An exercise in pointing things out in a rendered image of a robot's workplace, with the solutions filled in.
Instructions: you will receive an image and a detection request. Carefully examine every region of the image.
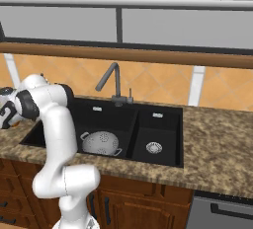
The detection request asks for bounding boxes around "grey sink faucet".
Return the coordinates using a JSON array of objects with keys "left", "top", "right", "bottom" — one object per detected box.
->
[{"left": 94, "top": 62, "right": 134, "bottom": 108}]

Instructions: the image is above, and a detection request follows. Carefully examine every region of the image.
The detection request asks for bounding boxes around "black double sink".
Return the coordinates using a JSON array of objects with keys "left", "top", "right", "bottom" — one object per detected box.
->
[{"left": 19, "top": 96, "right": 185, "bottom": 169}]

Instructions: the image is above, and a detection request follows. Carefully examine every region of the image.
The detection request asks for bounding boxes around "white colander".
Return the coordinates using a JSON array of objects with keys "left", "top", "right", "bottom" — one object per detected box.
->
[{"left": 79, "top": 130, "right": 124, "bottom": 157}]

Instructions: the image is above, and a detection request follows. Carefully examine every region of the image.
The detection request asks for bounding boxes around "round metal sink drain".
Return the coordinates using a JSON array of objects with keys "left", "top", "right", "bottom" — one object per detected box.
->
[{"left": 145, "top": 141, "right": 164, "bottom": 155}]

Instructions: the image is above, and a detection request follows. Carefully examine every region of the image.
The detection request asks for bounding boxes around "wooden window ledge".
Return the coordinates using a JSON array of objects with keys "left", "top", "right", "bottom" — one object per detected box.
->
[{"left": 0, "top": 41, "right": 253, "bottom": 70}]

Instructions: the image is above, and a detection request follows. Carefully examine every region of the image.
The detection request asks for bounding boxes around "brown wooden cupboard door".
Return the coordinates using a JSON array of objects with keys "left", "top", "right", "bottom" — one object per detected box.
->
[
  {"left": 86, "top": 190, "right": 101, "bottom": 229},
  {"left": 98, "top": 188, "right": 194, "bottom": 229}
]

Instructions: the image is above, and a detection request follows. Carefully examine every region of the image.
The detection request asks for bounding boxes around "brown wooden drawer front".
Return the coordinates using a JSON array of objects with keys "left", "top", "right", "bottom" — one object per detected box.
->
[
  {"left": 0, "top": 158, "right": 43, "bottom": 191},
  {"left": 0, "top": 187, "right": 38, "bottom": 217},
  {"left": 0, "top": 210, "right": 43, "bottom": 229}
]

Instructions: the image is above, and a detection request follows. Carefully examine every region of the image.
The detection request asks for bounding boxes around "grey dishwasher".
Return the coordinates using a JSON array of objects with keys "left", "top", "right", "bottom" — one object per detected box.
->
[{"left": 185, "top": 191, "right": 253, "bottom": 229}]

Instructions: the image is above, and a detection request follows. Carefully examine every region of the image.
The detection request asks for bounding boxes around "window with grey frame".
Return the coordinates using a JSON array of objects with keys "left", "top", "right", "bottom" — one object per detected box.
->
[{"left": 0, "top": 0, "right": 253, "bottom": 55}]

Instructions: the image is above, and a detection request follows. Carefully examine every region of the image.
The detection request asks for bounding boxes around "black cupboard door handle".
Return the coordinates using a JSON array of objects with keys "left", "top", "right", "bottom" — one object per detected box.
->
[
  {"left": 88, "top": 192, "right": 98, "bottom": 221},
  {"left": 104, "top": 195, "right": 113, "bottom": 226}
]

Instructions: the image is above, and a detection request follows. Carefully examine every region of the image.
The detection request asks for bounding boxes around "black dishwasher handle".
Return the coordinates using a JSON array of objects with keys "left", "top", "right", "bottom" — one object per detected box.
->
[{"left": 210, "top": 202, "right": 253, "bottom": 221}]

